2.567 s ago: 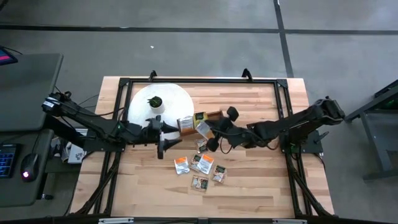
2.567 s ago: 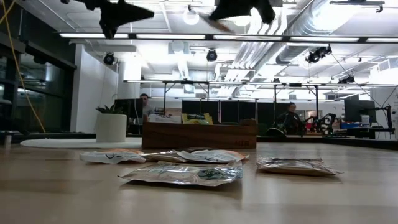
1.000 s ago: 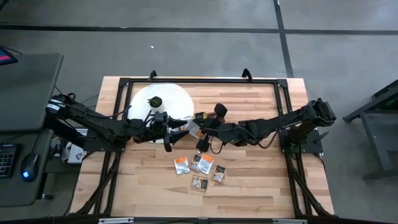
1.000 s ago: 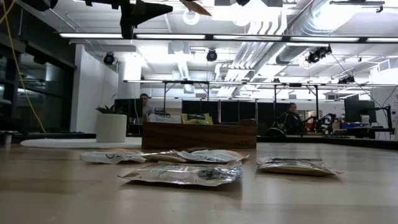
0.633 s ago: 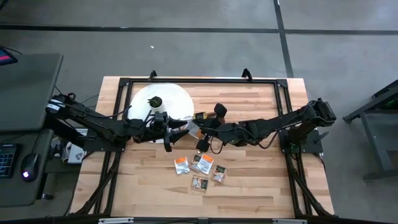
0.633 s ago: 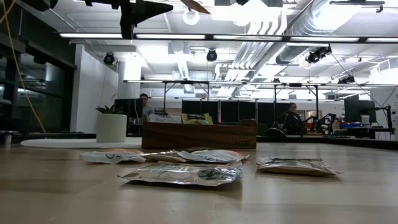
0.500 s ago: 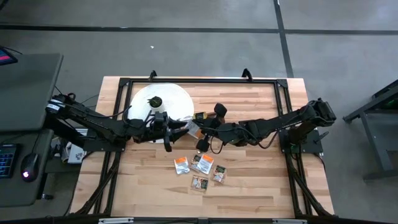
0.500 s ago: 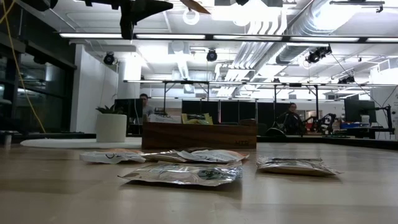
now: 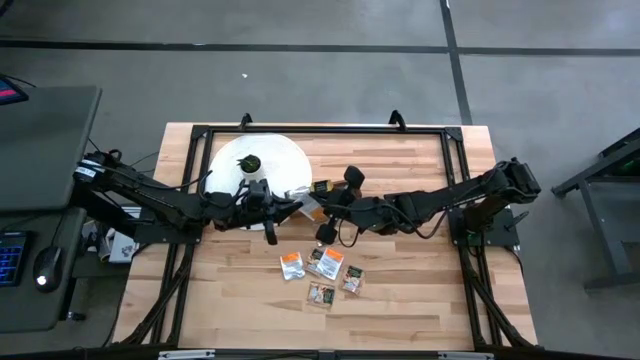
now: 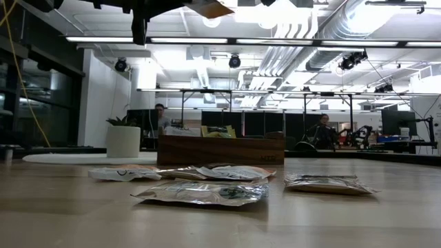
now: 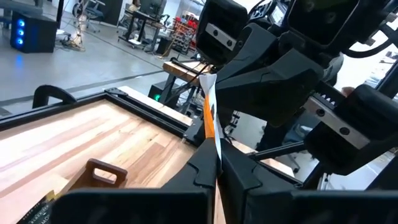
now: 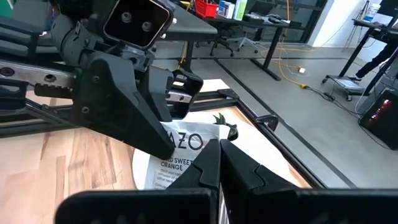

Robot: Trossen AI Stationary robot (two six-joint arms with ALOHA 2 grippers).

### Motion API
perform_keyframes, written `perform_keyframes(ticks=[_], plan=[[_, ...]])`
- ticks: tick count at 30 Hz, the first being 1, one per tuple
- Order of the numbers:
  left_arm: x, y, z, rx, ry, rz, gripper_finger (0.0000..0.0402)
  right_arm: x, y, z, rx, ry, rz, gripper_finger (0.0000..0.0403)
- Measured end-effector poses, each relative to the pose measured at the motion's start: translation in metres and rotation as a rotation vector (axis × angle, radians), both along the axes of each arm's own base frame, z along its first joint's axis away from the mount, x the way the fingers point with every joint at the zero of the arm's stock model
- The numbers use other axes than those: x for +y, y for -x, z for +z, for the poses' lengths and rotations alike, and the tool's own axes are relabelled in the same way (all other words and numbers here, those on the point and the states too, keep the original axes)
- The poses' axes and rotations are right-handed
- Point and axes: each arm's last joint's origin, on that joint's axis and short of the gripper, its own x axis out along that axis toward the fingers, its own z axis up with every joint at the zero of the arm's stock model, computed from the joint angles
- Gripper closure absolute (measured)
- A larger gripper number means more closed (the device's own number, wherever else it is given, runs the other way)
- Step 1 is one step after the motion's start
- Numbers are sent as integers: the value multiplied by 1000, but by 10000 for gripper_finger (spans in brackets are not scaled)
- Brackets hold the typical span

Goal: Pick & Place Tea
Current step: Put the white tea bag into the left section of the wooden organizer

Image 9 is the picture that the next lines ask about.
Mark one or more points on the grey side table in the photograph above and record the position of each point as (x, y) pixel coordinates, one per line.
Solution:
(45, 145)

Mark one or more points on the black keyboard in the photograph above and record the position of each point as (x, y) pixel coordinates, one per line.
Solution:
(11, 257)

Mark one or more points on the yellow green tea packet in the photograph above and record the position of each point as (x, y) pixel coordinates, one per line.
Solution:
(322, 187)

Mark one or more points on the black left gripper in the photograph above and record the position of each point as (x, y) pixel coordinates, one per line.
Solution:
(250, 210)

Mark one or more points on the small green succulent plant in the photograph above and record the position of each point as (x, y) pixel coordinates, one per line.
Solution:
(249, 161)

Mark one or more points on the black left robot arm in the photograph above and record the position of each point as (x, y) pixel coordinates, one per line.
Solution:
(160, 197)

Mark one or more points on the white plant pot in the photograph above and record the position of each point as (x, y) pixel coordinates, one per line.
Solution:
(254, 175)

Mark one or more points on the white orange tea packet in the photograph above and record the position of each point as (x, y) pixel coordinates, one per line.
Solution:
(314, 209)
(296, 192)
(331, 263)
(292, 265)

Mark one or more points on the silver green front packet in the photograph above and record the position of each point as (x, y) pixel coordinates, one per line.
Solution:
(320, 294)

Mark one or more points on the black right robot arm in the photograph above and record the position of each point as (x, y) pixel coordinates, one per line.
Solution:
(450, 197)

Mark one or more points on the silver metal bracket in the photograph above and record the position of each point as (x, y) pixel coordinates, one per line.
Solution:
(186, 355)
(465, 356)

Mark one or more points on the black computer mouse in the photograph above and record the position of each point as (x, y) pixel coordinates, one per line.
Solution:
(48, 267)

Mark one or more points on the brown wooden compartment tray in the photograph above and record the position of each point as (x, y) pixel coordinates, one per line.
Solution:
(338, 186)

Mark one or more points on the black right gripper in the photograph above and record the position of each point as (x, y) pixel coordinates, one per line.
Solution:
(355, 210)

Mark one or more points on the white paper box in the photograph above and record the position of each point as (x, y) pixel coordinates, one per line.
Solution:
(122, 248)

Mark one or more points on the grey computer desk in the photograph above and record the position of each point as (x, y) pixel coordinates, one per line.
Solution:
(35, 305)

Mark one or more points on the white round mat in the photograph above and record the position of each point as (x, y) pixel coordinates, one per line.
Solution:
(280, 160)

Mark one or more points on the black metal cart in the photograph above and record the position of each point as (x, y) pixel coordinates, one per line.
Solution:
(600, 200)

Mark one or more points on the black frame bracket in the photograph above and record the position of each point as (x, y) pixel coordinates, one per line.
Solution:
(397, 119)
(245, 120)

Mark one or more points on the tablet with pink screen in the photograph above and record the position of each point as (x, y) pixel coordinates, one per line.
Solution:
(10, 93)

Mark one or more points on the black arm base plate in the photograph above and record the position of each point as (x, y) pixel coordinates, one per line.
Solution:
(165, 236)
(500, 234)

